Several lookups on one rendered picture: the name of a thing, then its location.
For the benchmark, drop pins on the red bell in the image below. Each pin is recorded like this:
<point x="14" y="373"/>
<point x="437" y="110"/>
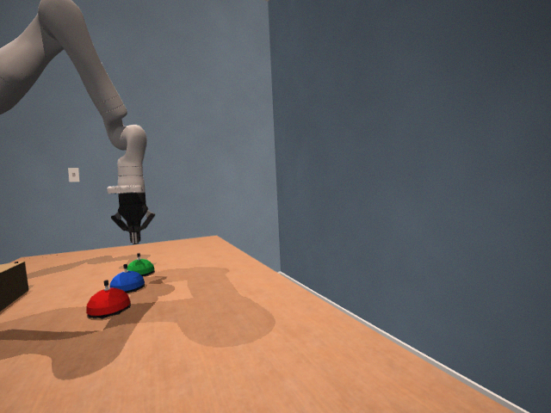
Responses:
<point x="107" y="302"/>

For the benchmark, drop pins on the blue bell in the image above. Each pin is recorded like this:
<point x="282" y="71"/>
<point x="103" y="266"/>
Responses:
<point x="128" y="281"/>

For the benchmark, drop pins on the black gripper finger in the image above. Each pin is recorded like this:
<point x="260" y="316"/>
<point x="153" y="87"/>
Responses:
<point x="130" y="228"/>
<point x="137" y="227"/>

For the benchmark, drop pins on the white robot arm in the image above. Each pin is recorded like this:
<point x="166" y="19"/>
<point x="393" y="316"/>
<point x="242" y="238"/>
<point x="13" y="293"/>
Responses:
<point x="60" y="25"/>

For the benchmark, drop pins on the green dome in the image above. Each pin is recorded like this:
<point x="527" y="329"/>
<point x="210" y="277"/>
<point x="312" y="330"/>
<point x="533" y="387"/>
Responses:
<point x="142" y="266"/>

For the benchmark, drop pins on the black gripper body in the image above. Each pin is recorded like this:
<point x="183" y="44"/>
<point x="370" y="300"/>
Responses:
<point x="131" y="202"/>

